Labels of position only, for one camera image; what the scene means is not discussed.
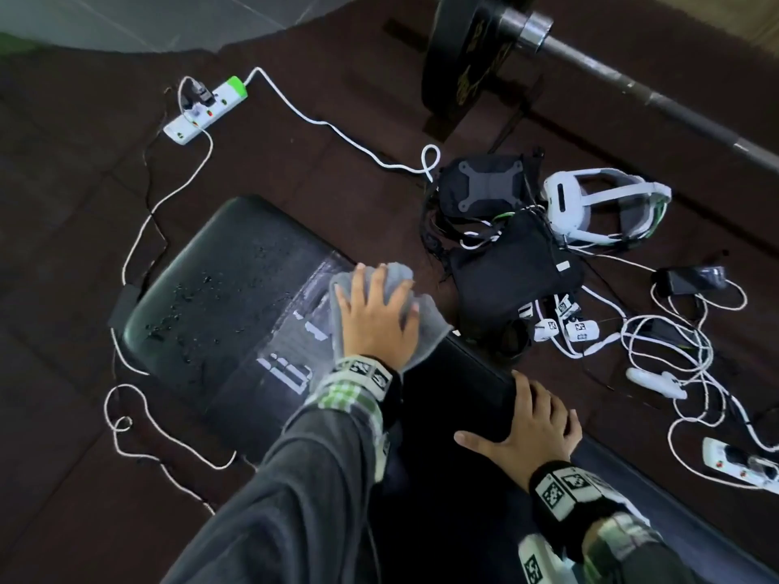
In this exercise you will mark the small white marker block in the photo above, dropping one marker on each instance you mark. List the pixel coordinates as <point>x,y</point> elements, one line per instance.
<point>581,331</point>
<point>566,308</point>
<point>546,330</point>

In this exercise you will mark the person's right hand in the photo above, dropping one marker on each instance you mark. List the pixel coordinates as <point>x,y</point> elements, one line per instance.
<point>535,437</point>

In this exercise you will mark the right marker wristband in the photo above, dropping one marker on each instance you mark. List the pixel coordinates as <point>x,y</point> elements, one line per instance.
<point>566,492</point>

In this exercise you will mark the black yellow print weight plate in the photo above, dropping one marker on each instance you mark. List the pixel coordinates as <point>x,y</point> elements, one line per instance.
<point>456,54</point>

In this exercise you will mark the person's right forearm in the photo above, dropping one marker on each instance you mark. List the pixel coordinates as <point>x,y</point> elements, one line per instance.
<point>639,553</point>

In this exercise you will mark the left marker wristband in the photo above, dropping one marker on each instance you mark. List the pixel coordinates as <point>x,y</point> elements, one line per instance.
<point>365,377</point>

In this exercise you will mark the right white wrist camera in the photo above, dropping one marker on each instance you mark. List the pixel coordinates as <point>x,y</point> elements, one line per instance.
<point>538,565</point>

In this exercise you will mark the white headset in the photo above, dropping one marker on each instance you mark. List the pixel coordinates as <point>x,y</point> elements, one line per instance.
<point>566,206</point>

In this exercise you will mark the black power brick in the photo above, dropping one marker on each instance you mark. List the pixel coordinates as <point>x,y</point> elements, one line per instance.
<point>123,307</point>

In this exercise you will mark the white handheld controller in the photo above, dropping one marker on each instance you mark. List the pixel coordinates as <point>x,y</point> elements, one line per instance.
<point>654,383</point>

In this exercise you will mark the grey cleaning cloth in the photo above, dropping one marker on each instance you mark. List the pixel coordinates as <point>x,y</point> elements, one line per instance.
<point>432,334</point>

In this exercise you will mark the black bench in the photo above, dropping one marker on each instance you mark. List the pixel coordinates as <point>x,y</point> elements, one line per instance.
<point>231,285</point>

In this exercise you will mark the white power strip green end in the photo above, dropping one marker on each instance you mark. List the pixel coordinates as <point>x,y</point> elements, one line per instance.
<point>724,459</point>
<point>207,112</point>

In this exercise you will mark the person's left hand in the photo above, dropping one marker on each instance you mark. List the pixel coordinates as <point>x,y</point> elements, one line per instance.
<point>374,328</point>

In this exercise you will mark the flat black battery pack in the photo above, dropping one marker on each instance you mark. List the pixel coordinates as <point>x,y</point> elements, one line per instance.
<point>660,334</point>

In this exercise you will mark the person's left forearm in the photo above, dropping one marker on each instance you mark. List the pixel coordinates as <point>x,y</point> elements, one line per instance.
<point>292,498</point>

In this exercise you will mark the black head-mount device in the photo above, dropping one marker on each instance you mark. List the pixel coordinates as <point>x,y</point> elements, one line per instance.
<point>517,279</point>

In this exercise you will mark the steel barbell bar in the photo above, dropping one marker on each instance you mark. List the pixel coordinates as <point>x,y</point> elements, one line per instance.
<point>669,106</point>

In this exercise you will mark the marker wristband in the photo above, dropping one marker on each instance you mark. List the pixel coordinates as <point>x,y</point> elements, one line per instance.
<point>566,492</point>
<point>365,377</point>

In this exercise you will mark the black power adapter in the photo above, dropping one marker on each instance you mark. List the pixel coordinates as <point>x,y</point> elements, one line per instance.
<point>688,279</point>

